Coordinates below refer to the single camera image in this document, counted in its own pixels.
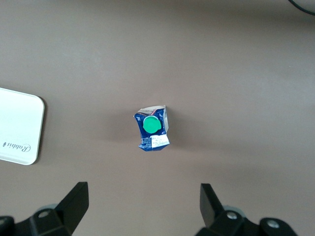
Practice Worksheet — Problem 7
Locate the cream tray with rabbit print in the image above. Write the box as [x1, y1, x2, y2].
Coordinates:
[0, 87, 45, 166]

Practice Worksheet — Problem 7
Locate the black looped cable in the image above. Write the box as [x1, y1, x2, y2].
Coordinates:
[287, 0, 315, 15]

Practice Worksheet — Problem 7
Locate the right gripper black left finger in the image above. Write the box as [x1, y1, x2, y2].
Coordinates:
[0, 181, 89, 236]

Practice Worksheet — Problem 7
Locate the blue milk carton green cap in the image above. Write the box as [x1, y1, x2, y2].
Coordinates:
[134, 105, 170, 152]

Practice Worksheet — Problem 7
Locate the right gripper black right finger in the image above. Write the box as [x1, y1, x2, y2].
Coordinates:
[194, 183, 300, 236]

